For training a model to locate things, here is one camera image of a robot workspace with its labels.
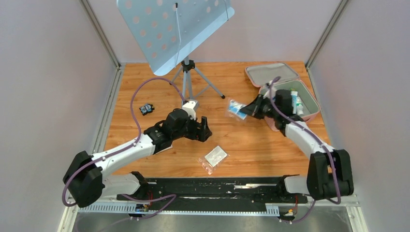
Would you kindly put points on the alcohol wipes zip bag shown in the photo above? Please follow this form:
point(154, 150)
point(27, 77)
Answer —
point(233, 110)

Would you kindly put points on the white blue gauze packet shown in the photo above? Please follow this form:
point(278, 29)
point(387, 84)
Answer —
point(170, 147)

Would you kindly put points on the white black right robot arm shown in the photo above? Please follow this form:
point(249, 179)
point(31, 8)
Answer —
point(329, 173)

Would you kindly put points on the white pad in plastic bag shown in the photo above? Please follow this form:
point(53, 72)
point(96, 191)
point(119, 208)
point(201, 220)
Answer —
point(211, 161)

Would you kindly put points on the large blue cotton packet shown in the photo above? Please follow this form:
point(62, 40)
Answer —
point(294, 95)

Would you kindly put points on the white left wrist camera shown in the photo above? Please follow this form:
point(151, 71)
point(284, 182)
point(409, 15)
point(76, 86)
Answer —
point(190, 107)

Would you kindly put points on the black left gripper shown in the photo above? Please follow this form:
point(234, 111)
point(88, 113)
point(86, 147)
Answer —
point(205, 131)

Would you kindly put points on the pink medicine kit case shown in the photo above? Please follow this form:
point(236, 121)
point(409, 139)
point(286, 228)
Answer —
point(259, 75)

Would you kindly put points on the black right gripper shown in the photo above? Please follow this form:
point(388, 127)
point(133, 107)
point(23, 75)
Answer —
point(253, 108)

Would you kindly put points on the white green medicine bottle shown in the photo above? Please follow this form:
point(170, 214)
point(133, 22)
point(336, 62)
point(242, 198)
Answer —
point(299, 106)

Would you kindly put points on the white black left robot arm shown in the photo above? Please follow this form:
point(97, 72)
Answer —
point(90, 177)

